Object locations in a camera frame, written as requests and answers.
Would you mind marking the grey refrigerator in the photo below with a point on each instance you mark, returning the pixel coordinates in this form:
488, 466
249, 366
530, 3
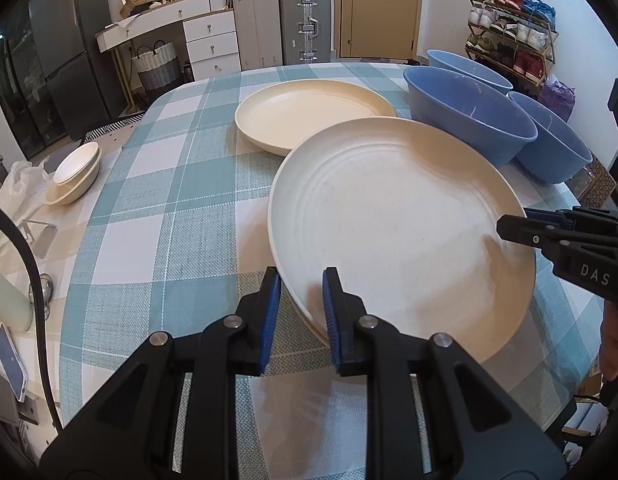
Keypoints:
74, 50

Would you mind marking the printed cardboard box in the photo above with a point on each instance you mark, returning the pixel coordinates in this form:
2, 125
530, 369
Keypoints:
596, 185

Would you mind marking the pale green cup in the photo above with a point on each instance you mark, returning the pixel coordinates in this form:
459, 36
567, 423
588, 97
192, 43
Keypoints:
9, 300

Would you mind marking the blue bowl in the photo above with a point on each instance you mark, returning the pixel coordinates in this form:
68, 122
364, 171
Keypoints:
469, 65
464, 110
554, 145

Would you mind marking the open cardboard box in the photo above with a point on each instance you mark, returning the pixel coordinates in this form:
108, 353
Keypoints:
139, 6

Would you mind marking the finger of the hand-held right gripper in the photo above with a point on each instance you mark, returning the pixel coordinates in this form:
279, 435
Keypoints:
524, 230
549, 215

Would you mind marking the white desk with drawers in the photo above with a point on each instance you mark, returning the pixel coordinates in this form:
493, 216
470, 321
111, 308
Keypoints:
209, 30

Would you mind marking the striped rug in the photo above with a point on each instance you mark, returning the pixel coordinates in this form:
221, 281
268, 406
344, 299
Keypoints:
109, 127

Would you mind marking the metal shoe rack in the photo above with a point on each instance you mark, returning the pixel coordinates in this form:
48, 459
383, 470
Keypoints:
551, 30

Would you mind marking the white plastic bag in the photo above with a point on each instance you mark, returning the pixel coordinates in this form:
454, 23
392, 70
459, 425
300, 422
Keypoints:
19, 185

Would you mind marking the teal checked tablecloth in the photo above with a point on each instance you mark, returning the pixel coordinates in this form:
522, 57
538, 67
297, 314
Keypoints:
189, 200

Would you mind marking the smartphone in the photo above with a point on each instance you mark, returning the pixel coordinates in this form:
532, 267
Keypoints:
11, 362

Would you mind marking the rows of shoes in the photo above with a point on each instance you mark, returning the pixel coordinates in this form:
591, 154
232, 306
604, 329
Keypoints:
509, 30

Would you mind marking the wooden door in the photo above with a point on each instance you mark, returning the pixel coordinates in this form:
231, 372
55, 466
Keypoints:
379, 5

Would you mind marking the large cream plate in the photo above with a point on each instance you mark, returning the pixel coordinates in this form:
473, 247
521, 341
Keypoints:
309, 110
399, 200

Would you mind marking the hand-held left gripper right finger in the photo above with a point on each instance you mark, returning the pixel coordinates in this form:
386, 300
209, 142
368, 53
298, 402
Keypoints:
333, 320

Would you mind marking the woven laundry basket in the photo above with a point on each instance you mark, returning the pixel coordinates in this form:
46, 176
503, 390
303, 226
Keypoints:
156, 67

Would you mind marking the beige suitcase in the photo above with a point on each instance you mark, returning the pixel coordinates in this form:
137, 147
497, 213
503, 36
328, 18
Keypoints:
256, 25

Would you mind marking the purple bag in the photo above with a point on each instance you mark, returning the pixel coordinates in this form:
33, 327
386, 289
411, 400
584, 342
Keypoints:
556, 97

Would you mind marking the person's right hand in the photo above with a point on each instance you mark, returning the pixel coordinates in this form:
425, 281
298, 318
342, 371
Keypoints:
614, 345

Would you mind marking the silver suitcase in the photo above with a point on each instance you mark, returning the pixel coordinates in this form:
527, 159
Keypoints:
304, 20

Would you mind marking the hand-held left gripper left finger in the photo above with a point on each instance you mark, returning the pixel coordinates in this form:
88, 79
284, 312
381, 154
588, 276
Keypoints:
269, 320

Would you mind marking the dark glass cabinet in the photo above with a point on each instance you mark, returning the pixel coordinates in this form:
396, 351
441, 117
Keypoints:
19, 85

